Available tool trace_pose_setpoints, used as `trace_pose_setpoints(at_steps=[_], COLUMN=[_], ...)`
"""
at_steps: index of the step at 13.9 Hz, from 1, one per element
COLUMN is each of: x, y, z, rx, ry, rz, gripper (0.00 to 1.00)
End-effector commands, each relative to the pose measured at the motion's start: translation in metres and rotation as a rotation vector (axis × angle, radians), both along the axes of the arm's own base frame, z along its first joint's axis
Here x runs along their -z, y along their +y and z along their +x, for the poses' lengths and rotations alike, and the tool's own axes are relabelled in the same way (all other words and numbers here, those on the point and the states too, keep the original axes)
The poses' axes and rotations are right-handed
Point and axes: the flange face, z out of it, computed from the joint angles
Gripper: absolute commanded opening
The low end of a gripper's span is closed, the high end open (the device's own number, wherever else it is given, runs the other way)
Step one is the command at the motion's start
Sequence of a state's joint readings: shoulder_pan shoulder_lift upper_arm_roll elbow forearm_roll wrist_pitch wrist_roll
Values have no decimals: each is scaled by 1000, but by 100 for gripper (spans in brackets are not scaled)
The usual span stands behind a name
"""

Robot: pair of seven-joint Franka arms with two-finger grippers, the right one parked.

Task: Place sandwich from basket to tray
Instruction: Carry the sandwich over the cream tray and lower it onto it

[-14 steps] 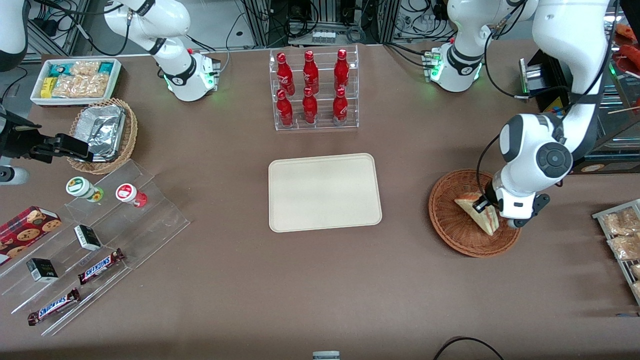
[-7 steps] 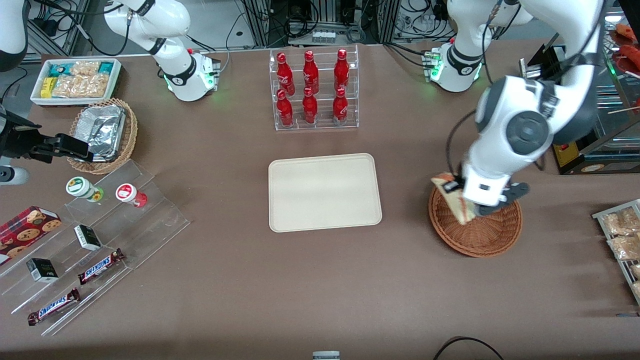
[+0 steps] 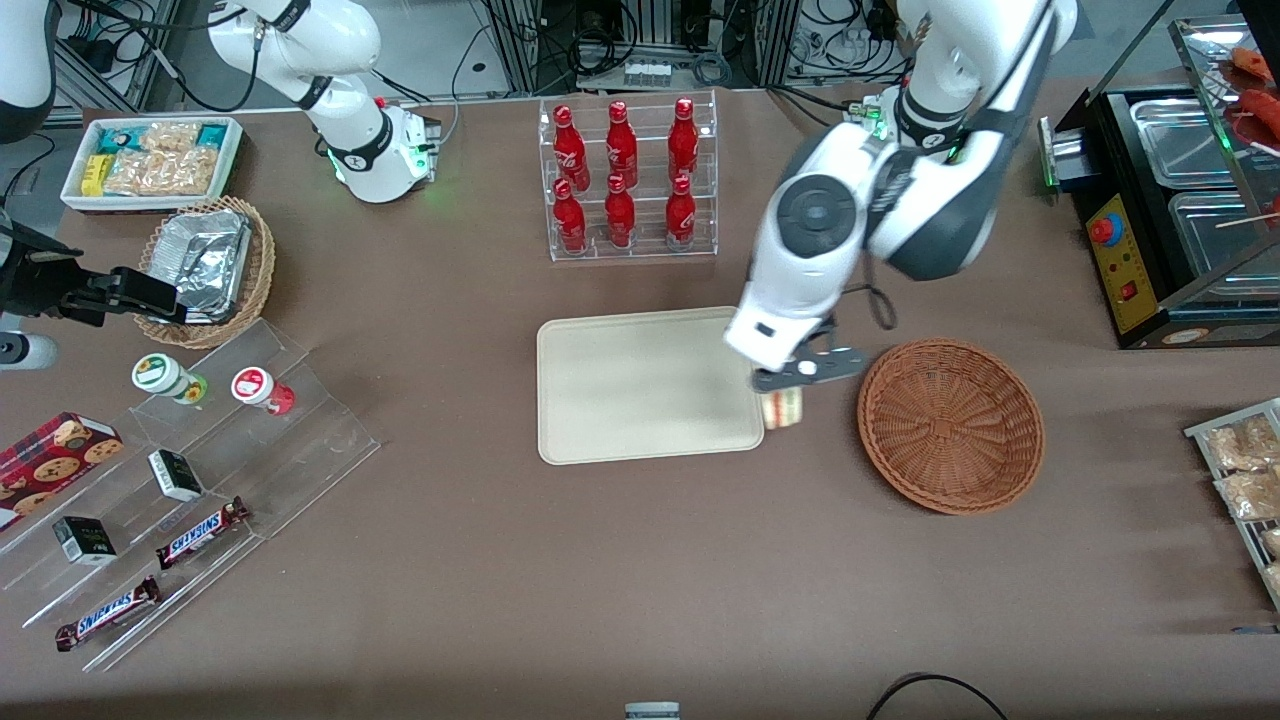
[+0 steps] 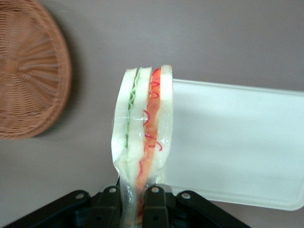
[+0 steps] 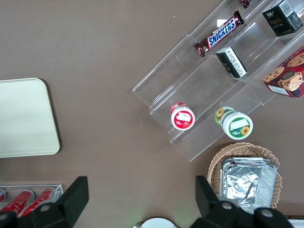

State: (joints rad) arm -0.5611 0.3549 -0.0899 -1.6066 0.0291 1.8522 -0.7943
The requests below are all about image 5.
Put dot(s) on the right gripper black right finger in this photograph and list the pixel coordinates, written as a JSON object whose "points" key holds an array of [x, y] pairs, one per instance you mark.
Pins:
{"points": [[213, 211]]}

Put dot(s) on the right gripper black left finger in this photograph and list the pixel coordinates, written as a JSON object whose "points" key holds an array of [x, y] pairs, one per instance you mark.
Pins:
{"points": [[69, 202]]}

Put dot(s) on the light wicker basket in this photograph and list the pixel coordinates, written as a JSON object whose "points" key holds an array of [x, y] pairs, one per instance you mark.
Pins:
{"points": [[215, 164]]}

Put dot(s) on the cream rectangular tray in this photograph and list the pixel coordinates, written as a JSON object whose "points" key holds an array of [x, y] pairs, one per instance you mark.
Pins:
{"points": [[26, 118]]}

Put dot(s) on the clear acrylic bottle rack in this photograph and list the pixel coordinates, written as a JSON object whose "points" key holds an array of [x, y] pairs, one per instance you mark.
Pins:
{"points": [[58, 188]]}

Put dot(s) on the red cola bottle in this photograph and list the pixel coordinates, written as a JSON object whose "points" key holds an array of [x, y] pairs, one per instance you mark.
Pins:
{"points": [[17, 203], [39, 202], [2, 195]]}

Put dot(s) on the stack of foil trays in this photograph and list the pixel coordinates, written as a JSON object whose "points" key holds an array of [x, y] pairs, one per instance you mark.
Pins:
{"points": [[244, 183]]}

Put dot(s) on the green lid sunflower cup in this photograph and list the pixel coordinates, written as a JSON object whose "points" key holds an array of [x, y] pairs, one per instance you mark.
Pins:
{"points": [[237, 126]]}

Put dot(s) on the red lid strawberry cup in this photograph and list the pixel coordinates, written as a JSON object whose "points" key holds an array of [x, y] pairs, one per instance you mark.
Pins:
{"points": [[183, 118]]}

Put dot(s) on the clear acrylic stepped shelf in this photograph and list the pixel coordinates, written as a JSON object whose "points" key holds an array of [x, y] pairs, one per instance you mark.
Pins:
{"points": [[180, 78]]}

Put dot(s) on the small black box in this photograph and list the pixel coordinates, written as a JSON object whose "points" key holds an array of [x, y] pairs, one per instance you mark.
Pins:
{"points": [[282, 17], [231, 62]]}

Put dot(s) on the red cookie box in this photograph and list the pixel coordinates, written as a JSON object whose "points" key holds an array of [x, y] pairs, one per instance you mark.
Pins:
{"points": [[287, 76]]}

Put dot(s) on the Snickers bar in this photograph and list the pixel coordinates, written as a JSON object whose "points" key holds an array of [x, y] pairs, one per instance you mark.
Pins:
{"points": [[245, 3], [219, 33]]}

